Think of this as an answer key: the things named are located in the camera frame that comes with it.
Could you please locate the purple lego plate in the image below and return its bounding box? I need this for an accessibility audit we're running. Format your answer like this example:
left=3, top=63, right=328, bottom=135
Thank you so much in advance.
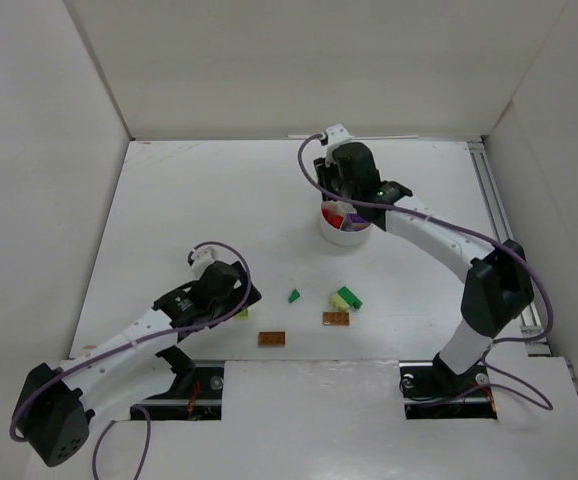
left=344, top=213, right=371, bottom=231

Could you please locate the red long lego brick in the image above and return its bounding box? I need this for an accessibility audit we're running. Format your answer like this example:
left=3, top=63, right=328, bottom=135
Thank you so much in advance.
left=322, top=209, right=345, bottom=230

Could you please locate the small green sloped lego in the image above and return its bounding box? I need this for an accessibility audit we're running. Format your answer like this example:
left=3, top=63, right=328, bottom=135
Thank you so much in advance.
left=288, top=289, right=300, bottom=304

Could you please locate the green and yellow lego stack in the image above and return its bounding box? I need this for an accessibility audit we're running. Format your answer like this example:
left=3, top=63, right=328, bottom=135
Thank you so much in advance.
left=330, top=286, right=363, bottom=312

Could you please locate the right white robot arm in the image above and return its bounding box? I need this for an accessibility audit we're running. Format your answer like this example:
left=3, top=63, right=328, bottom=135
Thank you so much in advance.
left=314, top=141, right=534, bottom=381

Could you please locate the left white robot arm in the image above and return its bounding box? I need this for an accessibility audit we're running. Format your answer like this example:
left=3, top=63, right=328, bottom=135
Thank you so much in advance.
left=10, top=250, right=261, bottom=468

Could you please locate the white round divided container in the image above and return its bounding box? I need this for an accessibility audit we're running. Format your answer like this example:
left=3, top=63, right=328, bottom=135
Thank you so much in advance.
left=318, top=200, right=372, bottom=247

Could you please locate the orange lego brick front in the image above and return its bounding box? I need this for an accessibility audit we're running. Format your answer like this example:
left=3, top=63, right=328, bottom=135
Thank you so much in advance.
left=257, top=331, right=286, bottom=348

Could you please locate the brown lego plate right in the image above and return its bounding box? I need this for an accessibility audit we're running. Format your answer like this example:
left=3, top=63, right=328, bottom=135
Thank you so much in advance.
left=322, top=311, right=350, bottom=326

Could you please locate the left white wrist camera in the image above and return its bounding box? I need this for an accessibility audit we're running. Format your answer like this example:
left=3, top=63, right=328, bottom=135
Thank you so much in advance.
left=187, top=246, right=217, bottom=278

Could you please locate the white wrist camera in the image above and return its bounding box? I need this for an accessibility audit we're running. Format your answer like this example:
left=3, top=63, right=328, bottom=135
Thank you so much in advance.
left=319, top=124, right=353, bottom=149
left=187, top=246, right=217, bottom=278

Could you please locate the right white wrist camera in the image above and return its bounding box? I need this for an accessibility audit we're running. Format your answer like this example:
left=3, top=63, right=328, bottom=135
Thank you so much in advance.
left=319, top=124, right=353, bottom=149

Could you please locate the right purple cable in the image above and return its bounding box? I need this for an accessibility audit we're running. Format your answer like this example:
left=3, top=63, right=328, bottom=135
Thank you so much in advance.
left=296, top=132, right=555, bottom=412

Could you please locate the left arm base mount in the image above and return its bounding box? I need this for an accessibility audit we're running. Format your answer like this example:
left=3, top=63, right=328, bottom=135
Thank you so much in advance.
left=130, top=346, right=225, bottom=422

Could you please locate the aluminium rail right side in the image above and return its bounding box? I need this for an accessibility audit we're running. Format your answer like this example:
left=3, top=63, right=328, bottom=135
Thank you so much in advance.
left=467, top=140, right=553, bottom=357

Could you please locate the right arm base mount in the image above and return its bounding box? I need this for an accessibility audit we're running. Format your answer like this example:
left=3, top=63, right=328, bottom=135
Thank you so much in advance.
left=398, top=357, right=497, bottom=420

